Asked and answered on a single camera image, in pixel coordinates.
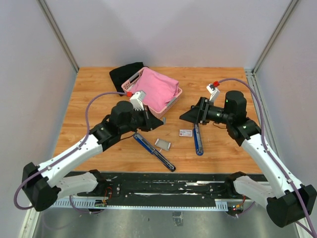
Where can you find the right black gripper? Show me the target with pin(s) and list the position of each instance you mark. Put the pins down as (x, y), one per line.
(198, 113)

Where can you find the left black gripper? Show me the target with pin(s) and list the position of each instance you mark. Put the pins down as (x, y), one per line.
(150, 121)

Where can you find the red staple box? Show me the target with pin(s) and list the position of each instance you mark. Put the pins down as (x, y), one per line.
(185, 133)

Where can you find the silver staple strips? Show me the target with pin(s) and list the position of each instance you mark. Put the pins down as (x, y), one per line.
(163, 144)

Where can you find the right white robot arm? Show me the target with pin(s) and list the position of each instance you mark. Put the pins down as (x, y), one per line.
(286, 199)

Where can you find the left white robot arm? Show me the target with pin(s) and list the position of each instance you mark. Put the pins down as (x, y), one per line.
(46, 183)

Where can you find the pink folded cloth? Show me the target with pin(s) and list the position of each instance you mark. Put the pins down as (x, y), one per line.
(160, 89)

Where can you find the pink plastic basket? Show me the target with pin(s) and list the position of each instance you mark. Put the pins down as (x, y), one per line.
(130, 82)

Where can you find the black folded cloth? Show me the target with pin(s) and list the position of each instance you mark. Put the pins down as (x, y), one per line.
(121, 74)

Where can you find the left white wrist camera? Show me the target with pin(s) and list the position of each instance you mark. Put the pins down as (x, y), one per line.
(137, 100)

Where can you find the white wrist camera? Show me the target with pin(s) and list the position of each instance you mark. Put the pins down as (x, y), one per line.
(213, 90)
(137, 100)

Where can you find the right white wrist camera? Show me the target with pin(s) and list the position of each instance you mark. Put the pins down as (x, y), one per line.
(213, 90)

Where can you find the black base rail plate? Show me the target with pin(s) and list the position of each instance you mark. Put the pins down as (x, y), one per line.
(162, 190)

